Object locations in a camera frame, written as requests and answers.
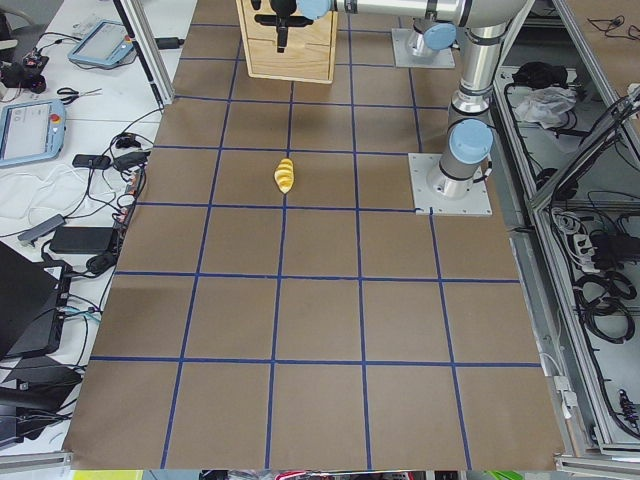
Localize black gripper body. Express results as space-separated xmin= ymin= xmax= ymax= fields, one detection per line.
xmin=254 ymin=0 xmax=309 ymax=29

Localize wooden drawer cabinet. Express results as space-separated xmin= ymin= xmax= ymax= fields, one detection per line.
xmin=236 ymin=0 xmax=338 ymax=84

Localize toy bread loaf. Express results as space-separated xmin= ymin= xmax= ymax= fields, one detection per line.
xmin=273 ymin=158 xmax=295 ymax=195

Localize far blue teach pendant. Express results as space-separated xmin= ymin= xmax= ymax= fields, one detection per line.
xmin=67 ymin=20 xmax=135 ymax=70

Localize blue teach pendant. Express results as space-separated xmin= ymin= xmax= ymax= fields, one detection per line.
xmin=1 ymin=99 xmax=66 ymax=168
xmin=67 ymin=20 xmax=135 ymax=70

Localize near blue teach pendant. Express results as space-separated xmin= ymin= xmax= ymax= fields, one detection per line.
xmin=1 ymin=99 xmax=66 ymax=168

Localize crumpled white cloth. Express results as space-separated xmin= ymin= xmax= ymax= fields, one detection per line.
xmin=514 ymin=87 xmax=577 ymax=129

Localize brown paper table cover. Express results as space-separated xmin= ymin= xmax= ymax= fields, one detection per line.
xmin=65 ymin=1 xmax=564 ymax=470

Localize black power adapter brick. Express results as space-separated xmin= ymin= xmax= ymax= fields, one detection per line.
xmin=50 ymin=226 xmax=115 ymax=254

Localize black laptop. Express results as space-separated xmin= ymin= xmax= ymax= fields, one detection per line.
xmin=1 ymin=244 xmax=71 ymax=360

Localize aluminium frame post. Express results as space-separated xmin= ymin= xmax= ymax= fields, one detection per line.
xmin=113 ymin=0 xmax=175 ymax=109

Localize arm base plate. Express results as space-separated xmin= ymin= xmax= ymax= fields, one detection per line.
xmin=391 ymin=28 xmax=455 ymax=69
xmin=408 ymin=153 xmax=493 ymax=217

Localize black handled scissors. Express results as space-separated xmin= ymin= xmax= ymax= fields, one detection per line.
xmin=56 ymin=87 xmax=102 ymax=105

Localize coiled black cables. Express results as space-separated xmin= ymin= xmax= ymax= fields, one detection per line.
xmin=573 ymin=272 xmax=639 ymax=346

